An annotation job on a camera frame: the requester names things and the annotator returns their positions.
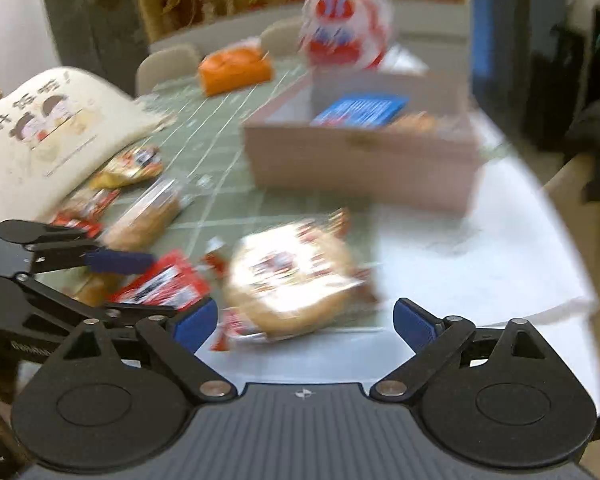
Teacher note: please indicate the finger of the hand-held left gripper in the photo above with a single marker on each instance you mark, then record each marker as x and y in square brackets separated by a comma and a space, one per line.
[120, 261]
[55, 305]

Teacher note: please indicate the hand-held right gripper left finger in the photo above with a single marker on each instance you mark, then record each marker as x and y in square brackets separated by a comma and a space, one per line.
[195, 327]

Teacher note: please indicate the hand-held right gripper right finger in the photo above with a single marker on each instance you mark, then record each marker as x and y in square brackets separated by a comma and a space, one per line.
[415, 327]

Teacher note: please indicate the red white snack packet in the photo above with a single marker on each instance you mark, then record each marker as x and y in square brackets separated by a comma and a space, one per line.
[160, 282]

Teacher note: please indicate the round cake packet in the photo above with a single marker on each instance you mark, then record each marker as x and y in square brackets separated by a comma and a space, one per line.
[290, 275]

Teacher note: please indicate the pink cardboard box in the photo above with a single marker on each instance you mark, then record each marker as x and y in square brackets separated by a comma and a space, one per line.
[360, 170]

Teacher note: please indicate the blue white snack packet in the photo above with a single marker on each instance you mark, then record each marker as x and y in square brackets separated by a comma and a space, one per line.
[360, 110]

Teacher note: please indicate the clear bread packet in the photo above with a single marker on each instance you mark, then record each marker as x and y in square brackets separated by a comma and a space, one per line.
[147, 212]

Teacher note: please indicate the small red snack packet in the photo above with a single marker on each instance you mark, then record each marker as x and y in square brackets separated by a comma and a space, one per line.
[82, 210]

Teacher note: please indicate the white paper bag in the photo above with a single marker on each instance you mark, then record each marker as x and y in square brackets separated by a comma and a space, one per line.
[480, 260]

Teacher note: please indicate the yellow snack packet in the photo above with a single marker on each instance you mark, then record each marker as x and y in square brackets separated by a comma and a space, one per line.
[127, 166]

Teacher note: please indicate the cream canvas bag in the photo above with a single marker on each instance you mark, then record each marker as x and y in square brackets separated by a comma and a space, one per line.
[45, 130]

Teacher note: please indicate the green checkered tablecloth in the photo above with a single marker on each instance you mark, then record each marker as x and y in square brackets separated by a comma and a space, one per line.
[220, 160]

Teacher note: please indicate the beige dining chair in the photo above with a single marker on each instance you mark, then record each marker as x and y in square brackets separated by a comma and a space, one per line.
[572, 175]
[280, 39]
[167, 67]

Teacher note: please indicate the orange tissue box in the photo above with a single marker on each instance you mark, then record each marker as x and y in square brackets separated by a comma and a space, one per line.
[235, 71]

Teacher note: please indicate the black puffer jacket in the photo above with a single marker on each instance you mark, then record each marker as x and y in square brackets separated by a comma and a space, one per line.
[597, 140]

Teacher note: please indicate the black water dispenser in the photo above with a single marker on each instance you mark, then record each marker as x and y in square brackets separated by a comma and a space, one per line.
[555, 85]

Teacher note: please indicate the red white bunny bag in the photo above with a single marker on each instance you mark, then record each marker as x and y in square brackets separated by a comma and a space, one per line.
[345, 22]

